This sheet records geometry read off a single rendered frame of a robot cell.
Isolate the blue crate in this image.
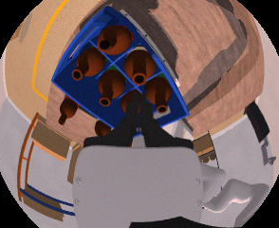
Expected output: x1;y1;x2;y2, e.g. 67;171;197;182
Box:
51;6;190;129

